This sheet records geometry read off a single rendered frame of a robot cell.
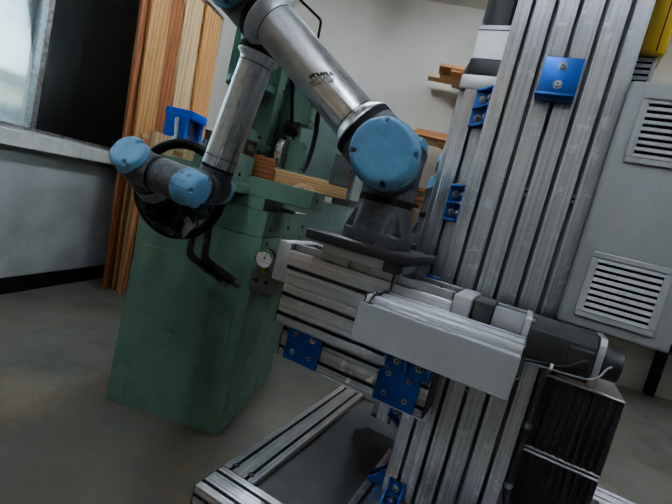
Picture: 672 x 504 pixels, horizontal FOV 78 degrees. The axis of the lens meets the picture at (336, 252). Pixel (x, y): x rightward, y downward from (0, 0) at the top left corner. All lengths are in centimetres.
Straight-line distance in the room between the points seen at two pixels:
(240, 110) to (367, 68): 305
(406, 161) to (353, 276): 27
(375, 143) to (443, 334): 33
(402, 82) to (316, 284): 316
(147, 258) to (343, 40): 300
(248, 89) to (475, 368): 72
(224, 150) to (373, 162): 40
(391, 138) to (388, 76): 323
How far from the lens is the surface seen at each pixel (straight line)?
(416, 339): 70
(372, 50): 403
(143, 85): 302
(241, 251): 142
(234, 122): 99
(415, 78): 391
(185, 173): 88
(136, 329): 164
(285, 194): 137
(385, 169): 71
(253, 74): 100
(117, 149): 95
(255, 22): 87
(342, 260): 87
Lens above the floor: 88
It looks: 7 degrees down
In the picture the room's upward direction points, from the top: 14 degrees clockwise
